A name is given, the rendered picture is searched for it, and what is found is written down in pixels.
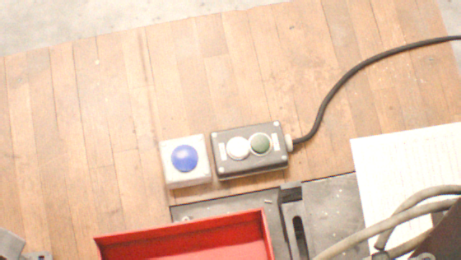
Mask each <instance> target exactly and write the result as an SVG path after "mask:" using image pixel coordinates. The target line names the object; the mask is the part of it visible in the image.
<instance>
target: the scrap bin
mask: <svg viewBox="0 0 461 260"><path fill-rule="evenodd" d="M92 238H93V240H94V241H95V246H96V251H97V256H98V258H99V260H275V257H274V252H273V250H272V243H271V240H270V235H269V232H268V222H267V217H266V215H265V210H264V207H257V208H254V209H248V210H244V211H237V212H232V213H228V214H224V215H219V216H207V217H203V218H199V219H194V220H190V221H179V222H175V223H170V224H166V225H154V226H150V227H147V228H138V229H134V230H126V231H124V230H123V231H119V232H114V233H107V234H100V235H93V236H92Z"/></svg>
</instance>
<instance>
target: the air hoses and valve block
mask: <svg viewBox="0 0 461 260"><path fill-rule="evenodd" d="M448 195H458V196H461V185H457V184H441V185H436V186H434V187H430V188H425V189H423V190H421V191H418V192H415V193H414V194H413V195H411V196H410V197H409V198H407V199H406V200H405V201H404V202H403V203H402V204H401V205H400V206H399V207H398V208H397V209H396V210H395V211H394V212H393V214H392V215H391V217H388V218H386V219H384V220H382V221H379V222H377V223H375V224H373V225H371V226H369V227H367V228H365V229H363V230H361V231H359V232H357V233H355V234H353V235H351V236H349V237H348V238H346V239H344V240H342V241H340V242H339V243H336V244H334V245H332V246H331V247H329V248H328V249H326V250H324V251H323V252H322V253H320V254H319V255H318V256H316V257H314V258H313V259H311V260H330V259H332V258H335V257H336V256H337V255H339V254H341V253H343V252H345V251H347V250H348V249H350V248H352V247H354V246H356V245H358V244H359V243H361V242H363V241H366V240H368V239H371V238H374V237H375V236H377V235H379V237H378V239H377V240H376V242H375V244H374V245H373V248H374V249H376V250H378V251H382V250H385V246H386V245H387V243H388V241H389V238H390V237H391V234H392V233H393V231H394V229H395V228H396V227H397V226H399V225H401V224H404V223H405V222H408V221H411V220H414V219H416V218H418V217H421V216H427V215H431V221H432V227H431V228H430V229H428V230H426V231H424V232H422V234H420V235H418V236H416V237H415V238H412V239H410V240H408V241H407V242H405V243H403V244H400V245H399V246H397V247H395V248H392V249H390V250H387V251H388V254H389V258H390V259H393V260H394V259H396V258H400V257H402V256H403V255H405V254H408V253H410V252H412V251H414V250H415V249H416V248H417V247H418V245H419V244H420V243H421V242H422V241H423V240H424V239H425V237H426V236H427V235H428V234H429V233H430V232H431V231H432V230H433V228H434V227H435V225H436V224H438V223H439V222H440V219H441V218H442V217H443V216H444V215H445V213H447V212H448V211H449V209H450V208H451V207H452V206H453V205H454V203H455V202H456V201H457V199H458V198H459V197H456V198H452V199H445V200H443V201H437V202H428V203H425V204H422V205H420V206H418V207H416V205H417V204H419V203H421V202H423V201H425V200H426V199H429V198H431V197H438V196H448Z"/></svg>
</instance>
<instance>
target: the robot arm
mask: <svg viewBox="0 0 461 260"><path fill-rule="evenodd" d="M25 245H26V241H25V240H24V239H23V238H21V237H19V236H18V235H16V234H13V233H12V232H10V231H9V230H5V229H3V228H1V227H0V260H40V257H44V259H41V260H54V258H53V256H52V254H51V253H50V252H49V251H39V252H35V253H33V252H32V253H22V252H23V251H22V250H23V248H24V247H25Z"/></svg>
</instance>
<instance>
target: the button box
mask: <svg viewBox="0 0 461 260"><path fill-rule="evenodd" d="M449 40H451V41H455V40H461V35H454V36H452V35H449V36H445V37H437V38H434V39H426V40H423V41H417V42H415V43H411V44H405V45H404V46H400V47H399V46H398V47H396V48H393V49H390V50H386V51H384V52H383V53H379V54H376V55H374V56H373V57H371V58H368V59H366V60H364V61H362V62H360V63H359V64H357V65H356V66H355V67H353V68H351V69H350V70H349V71H348V72H347V73H346V74H345V75H344V76H342V77H341V78H340V80H339V81H338V82H337V83H336V84H335V86H333V87H332V89H331V91H330V92H329V93H328V94H327V95H326V96H325V98H324V99H323V102H322V104H321V105H320V106H319V110H318V113H317V115H316V118H315V121H314V124H313V126H312V128H311V131H310V132H309V133H307V134H305V135H304V136H302V137H298V138H296V139H291V135H290V134H285V136H283V133H282V127H281V123H280V120H274V121H270V122H265V123H257V124H253V125H248V126H243V127H238V128H231V129H226V130H221V131H217V132H211V133H210V142H211V146H212V154H213V157H214V161H215V166H216V170H217V177H218V180H225V179H233V178H238V177H241V176H246V175H251V174H262V173H267V172H272V171H276V170H280V169H286V168H287V166H288V165H289V158H288V154H287V152H292V151H293V146H294V145H296V144H300V143H302V142H306V141H308V140H309V139H311V138H312V136H313V135H314V134H315V133H316V132H317V130H318V128H319V125H320V123H321V120H322V117H323V116H324V109H325V107H326V106H327V104H328V102H329V101H330V100H331V99H332V98H333V95H334V94H335V93H336V92H337V91H338V89H339V88H341V87H342V85H343V84H344V83H345V82H346V81H347V80H348V79H349V77H351V76H352V75H354V74H355V73H356V72H357V71H358V70H360V69H362V68H363V67H365V66H367V65H368V64H370V63H374V62H375V61H377V60H380V59H381V58H385V57H388V56H390V55H391V54H394V53H400V52H402V51H404V50H407V49H413V48H416V47H421V46H425V45H428V44H435V43H439V42H441V43H442V42H445V41H449ZM256 134H264V135H266V136H267V137H268V138H269V140H270V148H269V150H268V151H267V152H266V153H264V154H261V155H260V154H256V153H254V152H253V151H252V150H251V147H250V141H251V139H252V137H253V136H254V135H256ZM237 137H240V138H243V139H245V140H246V141H247V143H248V145H249V150H248V153H247V155H246V156H243V157H240V158H237V157H234V156H231V154H230V153H229V150H228V148H229V144H230V142H231V141H232V140H233V139H235V138H237Z"/></svg>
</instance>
